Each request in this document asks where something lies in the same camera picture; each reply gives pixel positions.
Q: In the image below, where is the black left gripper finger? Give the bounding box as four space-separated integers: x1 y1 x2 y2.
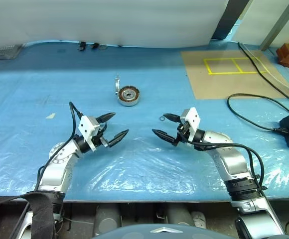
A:
107 129 130 148
97 113 116 123

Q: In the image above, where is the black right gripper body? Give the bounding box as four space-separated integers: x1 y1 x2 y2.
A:
175 117 192 146

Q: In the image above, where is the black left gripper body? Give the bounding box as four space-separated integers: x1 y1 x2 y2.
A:
94 122 110 148

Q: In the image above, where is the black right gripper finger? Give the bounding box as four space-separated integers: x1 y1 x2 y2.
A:
151 129 178 146
163 113 181 122

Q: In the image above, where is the silver round motor body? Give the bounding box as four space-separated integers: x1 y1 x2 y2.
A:
117 85 142 107

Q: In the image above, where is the thin metal disc part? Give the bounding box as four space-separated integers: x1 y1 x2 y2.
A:
114 73 122 96

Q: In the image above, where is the blue plastic table sheet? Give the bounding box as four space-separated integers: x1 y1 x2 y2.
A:
0 38 289 202

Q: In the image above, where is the brown cardboard sheet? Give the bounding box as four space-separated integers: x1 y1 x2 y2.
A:
180 49 289 100

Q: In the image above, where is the grey cylinder under table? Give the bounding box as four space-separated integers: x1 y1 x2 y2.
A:
94 204 122 236
165 204 194 226

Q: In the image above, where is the white part under table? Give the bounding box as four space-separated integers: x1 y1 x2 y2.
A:
191 211 207 229

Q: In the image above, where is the grey robot torso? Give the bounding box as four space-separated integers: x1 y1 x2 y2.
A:
92 223 237 239

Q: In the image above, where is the white foam sheet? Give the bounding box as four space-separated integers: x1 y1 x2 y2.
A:
0 0 230 48

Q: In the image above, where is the clear plastic tube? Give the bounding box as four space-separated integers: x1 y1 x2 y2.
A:
240 42 289 97

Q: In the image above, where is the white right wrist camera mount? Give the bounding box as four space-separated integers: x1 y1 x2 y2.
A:
180 107 201 143

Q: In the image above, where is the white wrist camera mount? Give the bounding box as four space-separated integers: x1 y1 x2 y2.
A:
180 107 201 143
78 115 101 152

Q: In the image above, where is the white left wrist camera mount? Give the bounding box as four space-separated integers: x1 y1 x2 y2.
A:
78 115 101 152

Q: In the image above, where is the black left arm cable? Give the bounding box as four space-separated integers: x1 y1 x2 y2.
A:
33 101 85 194

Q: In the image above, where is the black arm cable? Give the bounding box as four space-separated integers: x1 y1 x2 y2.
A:
178 126 269 197
33 101 85 194

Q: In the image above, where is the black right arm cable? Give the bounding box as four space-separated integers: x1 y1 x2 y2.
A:
178 126 269 197

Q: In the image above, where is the black fabric strap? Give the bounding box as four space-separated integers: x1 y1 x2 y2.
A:
0 191 60 239

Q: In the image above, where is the long black cable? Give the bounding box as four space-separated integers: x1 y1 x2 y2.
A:
238 41 289 105

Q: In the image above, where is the black power adapter cable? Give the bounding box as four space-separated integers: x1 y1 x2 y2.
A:
227 93 289 136

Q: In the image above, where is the black upright post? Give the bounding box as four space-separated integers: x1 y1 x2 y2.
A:
210 0 250 40

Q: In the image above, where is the aluminium frame profile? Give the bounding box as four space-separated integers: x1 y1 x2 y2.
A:
260 0 289 52

